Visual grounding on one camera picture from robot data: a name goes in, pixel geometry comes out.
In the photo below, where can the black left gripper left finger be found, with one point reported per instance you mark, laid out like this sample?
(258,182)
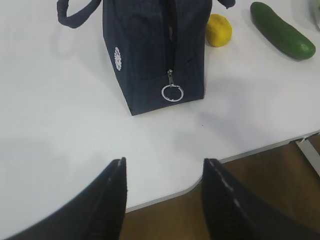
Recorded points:
(96,213)

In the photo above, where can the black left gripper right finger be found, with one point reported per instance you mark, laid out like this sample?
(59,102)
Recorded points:
(233,212)

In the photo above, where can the dark blue lunch bag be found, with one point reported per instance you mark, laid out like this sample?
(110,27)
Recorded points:
(157,48)

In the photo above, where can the green cucumber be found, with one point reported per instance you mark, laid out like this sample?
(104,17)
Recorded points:
(280,34)

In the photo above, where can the yellow lemon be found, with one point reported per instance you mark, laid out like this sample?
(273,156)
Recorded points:
(218,30)

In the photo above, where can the grey table leg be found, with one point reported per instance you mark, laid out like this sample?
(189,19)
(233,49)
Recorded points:
(310,153)

